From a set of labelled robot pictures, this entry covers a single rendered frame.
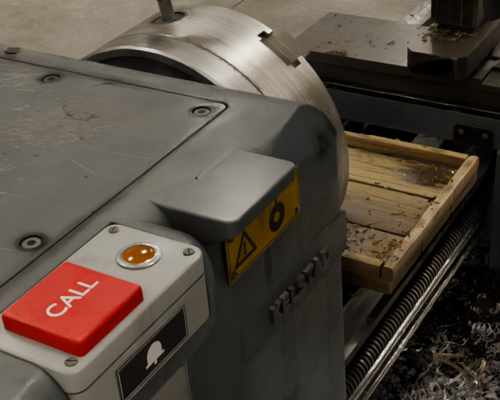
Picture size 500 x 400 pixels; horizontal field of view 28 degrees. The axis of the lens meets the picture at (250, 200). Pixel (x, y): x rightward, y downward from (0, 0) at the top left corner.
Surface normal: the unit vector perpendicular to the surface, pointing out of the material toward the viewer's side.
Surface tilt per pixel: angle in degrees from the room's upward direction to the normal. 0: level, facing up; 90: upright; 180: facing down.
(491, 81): 0
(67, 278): 0
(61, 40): 0
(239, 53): 27
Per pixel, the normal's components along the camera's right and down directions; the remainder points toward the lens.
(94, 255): -0.07, -0.85
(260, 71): 0.47, -0.53
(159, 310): 0.86, 0.22
